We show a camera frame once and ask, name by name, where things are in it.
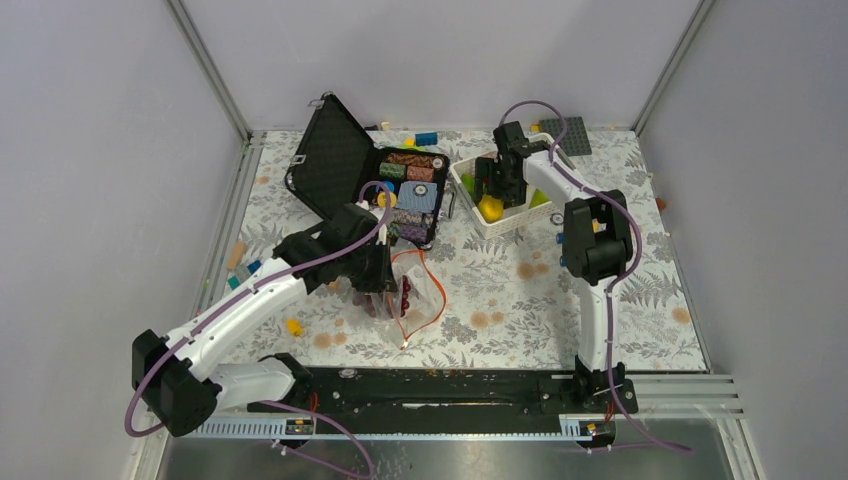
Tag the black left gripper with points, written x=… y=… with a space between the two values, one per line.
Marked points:
x=383 y=280

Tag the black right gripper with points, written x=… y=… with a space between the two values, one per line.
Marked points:
x=485 y=168

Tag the light green toy pepper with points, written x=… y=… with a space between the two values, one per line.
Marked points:
x=468 y=181

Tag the dark red toy grapes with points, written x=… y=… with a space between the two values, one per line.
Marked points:
x=387 y=305

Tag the clear zip bag orange zipper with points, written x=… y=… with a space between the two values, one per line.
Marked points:
x=428 y=299

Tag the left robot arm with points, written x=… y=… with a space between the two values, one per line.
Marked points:
x=180 y=378

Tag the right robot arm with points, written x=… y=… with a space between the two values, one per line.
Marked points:
x=596 y=248

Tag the green toy apple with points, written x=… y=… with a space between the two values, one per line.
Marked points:
x=538 y=198

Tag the white perforated plastic basket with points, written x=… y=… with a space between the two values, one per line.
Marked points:
x=514 y=217

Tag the blue toy brick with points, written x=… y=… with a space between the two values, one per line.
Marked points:
x=426 y=139

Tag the small yellow toy brick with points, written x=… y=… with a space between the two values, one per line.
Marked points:
x=294 y=327

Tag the black poker chip case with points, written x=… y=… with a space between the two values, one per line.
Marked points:
x=336 y=157

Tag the tan wooden block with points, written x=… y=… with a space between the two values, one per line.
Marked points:
x=236 y=255

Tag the grey building base plate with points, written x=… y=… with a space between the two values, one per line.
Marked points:
x=575 y=142

